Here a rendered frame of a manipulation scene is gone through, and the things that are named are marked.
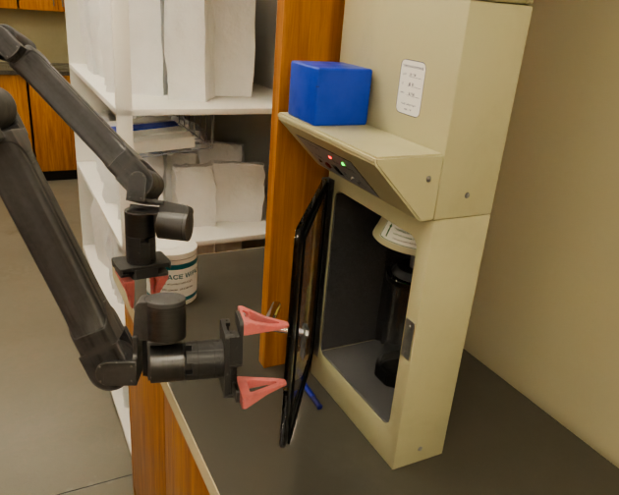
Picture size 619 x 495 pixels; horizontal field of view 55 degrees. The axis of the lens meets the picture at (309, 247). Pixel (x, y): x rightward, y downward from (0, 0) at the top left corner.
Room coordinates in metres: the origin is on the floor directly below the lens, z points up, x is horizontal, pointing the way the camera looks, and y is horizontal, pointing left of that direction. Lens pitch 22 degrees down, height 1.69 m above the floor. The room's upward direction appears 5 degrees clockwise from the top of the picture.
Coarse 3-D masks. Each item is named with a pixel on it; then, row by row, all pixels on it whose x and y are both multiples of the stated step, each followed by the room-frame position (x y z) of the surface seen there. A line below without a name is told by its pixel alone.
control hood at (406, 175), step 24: (288, 120) 1.01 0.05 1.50; (336, 144) 0.87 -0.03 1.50; (360, 144) 0.84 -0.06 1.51; (384, 144) 0.86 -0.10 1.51; (408, 144) 0.87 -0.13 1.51; (360, 168) 0.86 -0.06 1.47; (384, 168) 0.78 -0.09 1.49; (408, 168) 0.80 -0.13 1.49; (432, 168) 0.82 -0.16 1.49; (384, 192) 0.85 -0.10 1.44; (408, 192) 0.80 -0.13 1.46; (432, 192) 0.82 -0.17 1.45; (432, 216) 0.83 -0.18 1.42
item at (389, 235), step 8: (376, 224) 1.02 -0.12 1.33; (384, 224) 0.98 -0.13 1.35; (392, 224) 0.96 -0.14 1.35; (376, 232) 0.99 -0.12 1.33; (384, 232) 0.96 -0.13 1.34; (392, 232) 0.95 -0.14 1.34; (400, 232) 0.94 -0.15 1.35; (376, 240) 0.97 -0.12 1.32; (384, 240) 0.96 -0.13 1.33; (392, 240) 0.94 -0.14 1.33; (400, 240) 0.94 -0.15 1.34; (408, 240) 0.93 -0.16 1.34; (392, 248) 0.94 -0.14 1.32; (400, 248) 0.93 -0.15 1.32; (408, 248) 0.92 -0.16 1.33; (416, 248) 0.92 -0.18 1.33
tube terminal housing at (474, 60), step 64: (384, 0) 1.00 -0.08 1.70; (448, 0) 0.87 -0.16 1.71; (384, 64) 0.98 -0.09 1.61; (448, 64) 0.85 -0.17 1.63; (512, 64) 0.87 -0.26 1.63; (384, 128) 0.97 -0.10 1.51; (448, 128) 0.83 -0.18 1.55; (448, 192) 0.84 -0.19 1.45; (448, 256) 0.85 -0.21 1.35; (448, 320) 0.86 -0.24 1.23; (448, 384) 0.87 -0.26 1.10; (384, 448) 0.86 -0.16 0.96
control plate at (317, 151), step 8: (312, 144) 0.99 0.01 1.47; (312, 152) 1.04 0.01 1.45; (320, 152) 0.99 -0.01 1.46; (328, 152) 0.94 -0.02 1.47; (328, 160) 0.99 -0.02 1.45; (336, 160) 0.94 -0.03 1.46; (344, 160) 0.89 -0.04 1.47; (328, 168) 1.04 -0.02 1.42; (344, 168) 0.94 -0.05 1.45; (352, 168) 0.89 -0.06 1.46; (352, 176) 0.93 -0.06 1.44; (360, 176) 0.89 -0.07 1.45
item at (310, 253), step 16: (320, 208) 1.02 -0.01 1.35; (320, 224) 1.04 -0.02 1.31; (320, 240) 1.07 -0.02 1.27; (304, 272) 0.87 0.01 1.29; (304, 288) 0.89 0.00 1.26; (304, 304) 0.90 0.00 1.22; (288, 320) 0.80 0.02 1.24; (304, 320) 0.92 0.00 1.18; (288, 336) 0.79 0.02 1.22; (288, 352) 0.79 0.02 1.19; (288, 368) 0.79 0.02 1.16; (304, 368) 0.98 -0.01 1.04; (288, 384) 0.80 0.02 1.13; (288, 416) 0.82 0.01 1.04
